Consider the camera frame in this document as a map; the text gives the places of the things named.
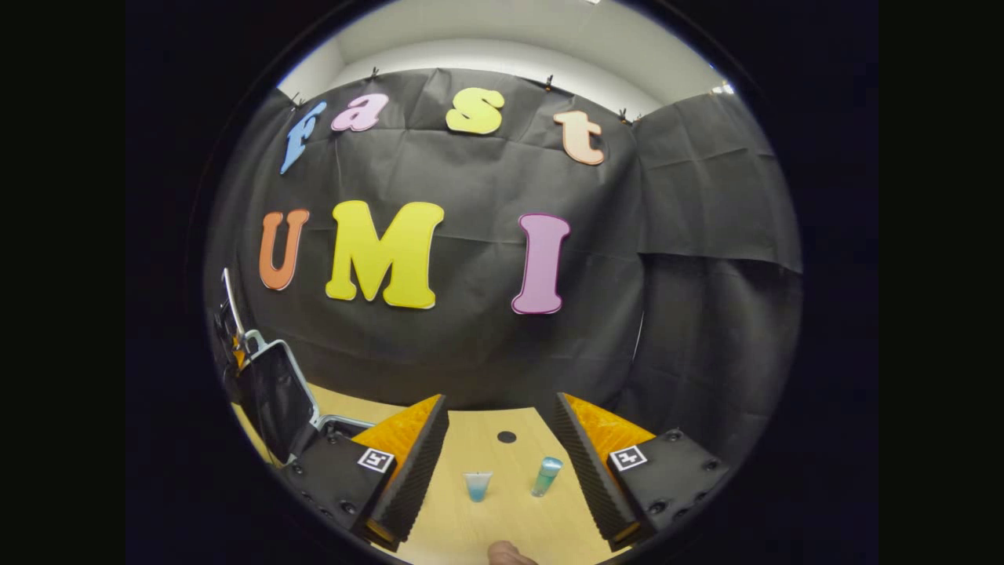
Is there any light blue suitcase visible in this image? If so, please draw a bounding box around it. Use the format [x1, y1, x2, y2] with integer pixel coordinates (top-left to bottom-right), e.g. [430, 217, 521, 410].
[222, 267, 377, 465]

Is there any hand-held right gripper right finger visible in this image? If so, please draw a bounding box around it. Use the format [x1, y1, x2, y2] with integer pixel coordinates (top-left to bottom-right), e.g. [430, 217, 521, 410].
[554, 392, 732, 552]

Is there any teal cylindrical bottle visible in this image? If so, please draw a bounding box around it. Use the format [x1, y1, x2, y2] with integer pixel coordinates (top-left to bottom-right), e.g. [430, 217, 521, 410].
[531, 457, 564, 498]

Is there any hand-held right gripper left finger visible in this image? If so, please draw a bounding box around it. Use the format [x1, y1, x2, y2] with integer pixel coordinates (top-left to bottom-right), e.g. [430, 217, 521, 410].
[281, 394, 450, 552]

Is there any black backdrop cloth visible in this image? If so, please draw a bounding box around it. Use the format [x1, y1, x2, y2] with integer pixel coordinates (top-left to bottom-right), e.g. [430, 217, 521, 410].
[206, 67, 803, 472]

